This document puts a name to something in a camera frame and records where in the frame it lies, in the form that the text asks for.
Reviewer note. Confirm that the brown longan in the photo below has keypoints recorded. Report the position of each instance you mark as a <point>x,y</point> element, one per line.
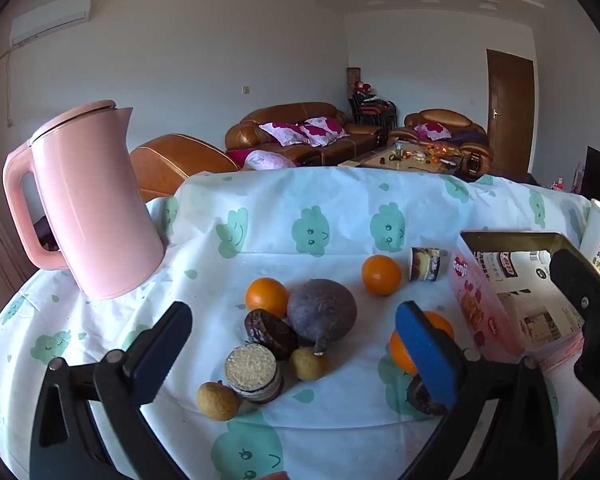
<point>309,364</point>
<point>218,401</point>

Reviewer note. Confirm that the white air conditioner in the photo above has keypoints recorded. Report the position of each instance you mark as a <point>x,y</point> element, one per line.
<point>50,17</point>

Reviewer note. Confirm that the brown leather armchair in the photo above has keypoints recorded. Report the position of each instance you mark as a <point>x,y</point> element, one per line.
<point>475,152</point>
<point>175,160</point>

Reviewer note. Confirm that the pale pink rolled pillow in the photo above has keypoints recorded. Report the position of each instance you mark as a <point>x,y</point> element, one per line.
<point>270,161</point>

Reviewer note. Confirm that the white cloud print tablecloth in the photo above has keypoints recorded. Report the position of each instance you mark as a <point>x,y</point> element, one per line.
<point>340,410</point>

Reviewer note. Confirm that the pink cardboard box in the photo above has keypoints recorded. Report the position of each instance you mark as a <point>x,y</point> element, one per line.
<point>525,305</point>

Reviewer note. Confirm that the white magenta flower pillow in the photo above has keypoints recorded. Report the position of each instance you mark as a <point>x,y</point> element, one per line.
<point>325,130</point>
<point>432,131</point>
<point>282,133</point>

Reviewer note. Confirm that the dark wooden furniture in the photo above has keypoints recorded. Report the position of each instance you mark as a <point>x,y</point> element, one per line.
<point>45,232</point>

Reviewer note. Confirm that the brown wooden door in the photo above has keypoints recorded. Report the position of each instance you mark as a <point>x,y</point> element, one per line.
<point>510,110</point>

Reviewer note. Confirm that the small snack packet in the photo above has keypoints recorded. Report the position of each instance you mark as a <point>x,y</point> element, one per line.
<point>425,263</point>

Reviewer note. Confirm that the cluttered coffee table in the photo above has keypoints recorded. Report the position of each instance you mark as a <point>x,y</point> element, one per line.
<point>380,162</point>

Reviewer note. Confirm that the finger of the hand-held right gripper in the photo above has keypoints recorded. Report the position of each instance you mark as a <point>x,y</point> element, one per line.
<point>575,280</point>

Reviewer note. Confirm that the chocolate coated cake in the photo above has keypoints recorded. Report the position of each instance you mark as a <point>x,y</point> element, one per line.
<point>270,332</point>

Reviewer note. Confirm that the round sandwich cookie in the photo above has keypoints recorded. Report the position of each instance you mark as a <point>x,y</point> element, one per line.
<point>250,367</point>

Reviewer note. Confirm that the brown leather three-seat sofa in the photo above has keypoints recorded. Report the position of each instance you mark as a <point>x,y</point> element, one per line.
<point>350,142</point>

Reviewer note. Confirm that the stacked dark chairs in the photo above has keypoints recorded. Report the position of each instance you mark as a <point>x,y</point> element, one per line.
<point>375,110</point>

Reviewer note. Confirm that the dark chocolate snack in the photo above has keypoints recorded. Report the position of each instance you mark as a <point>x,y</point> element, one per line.
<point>417,397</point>

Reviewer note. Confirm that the pink electric kettle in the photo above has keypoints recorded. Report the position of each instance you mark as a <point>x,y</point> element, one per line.
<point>100,210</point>

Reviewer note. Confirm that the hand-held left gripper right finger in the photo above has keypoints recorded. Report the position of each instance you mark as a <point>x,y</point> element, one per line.
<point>425,355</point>

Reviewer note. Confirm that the orange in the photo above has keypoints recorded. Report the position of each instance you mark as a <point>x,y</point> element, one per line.
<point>381,274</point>
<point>402,355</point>
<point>267,297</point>

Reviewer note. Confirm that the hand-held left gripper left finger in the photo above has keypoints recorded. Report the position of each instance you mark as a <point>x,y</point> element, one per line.
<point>156,364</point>

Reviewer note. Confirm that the dark purple round fruit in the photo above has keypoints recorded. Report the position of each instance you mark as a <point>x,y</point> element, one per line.
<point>321,310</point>

